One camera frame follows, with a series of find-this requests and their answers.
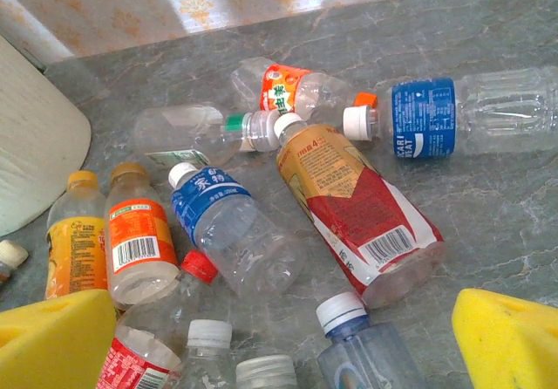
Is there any water bottle blue label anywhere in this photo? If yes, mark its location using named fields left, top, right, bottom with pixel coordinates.
left=168, top=161, right=306, bottom=298

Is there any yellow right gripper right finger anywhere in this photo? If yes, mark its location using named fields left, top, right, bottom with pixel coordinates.
left=451, top=287, right=558, bottom=389

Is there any small bottle yellow label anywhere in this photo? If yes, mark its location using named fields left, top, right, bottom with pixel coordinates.
left=44, top=170, right=109, bottom=301

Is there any white plastic bin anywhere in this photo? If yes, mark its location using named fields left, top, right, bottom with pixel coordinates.
left=0, top=35, right=93, bottom=238

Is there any clear bottle blue Pocari label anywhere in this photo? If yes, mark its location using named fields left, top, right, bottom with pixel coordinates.
left=342, top=65, right=558, bottom=160

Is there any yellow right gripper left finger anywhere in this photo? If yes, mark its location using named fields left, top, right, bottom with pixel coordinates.
left=0, top=288, right=118, bottom=389

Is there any clear bottle orange label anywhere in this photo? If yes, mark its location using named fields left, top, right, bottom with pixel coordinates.
left=229, top=56, right=378, bottom=122

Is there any clear bottle white cap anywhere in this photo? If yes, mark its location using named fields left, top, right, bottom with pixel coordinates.
left=176, top=318, right=236, bottom=389

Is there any clear bottle green neck band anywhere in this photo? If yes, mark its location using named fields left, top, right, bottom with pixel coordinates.
left=133, top=104, right=280, bottom=170

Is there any large bottle red gold label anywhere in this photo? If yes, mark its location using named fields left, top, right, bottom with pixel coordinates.
left=273, top=113, right=446, bottom=310

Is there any clear bottle grey ribbed cap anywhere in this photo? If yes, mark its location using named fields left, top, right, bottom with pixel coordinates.
left=235, top=354, right=299, bottom=389

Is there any blue tinted bottle white cap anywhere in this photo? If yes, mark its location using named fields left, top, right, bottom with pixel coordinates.
left=316, top=291, right=432, bottom=389

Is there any small bottle orange barcode label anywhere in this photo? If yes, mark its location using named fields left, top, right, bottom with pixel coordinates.
left=104, top=162, right=180, bottom=310

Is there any clear bottle red cap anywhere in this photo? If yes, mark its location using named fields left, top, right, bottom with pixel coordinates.
left=95, top=249, right=220, bottom=389

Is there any small bottle cream cap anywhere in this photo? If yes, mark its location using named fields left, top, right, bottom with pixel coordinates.
left=0, top=239, right=30, bottom=283

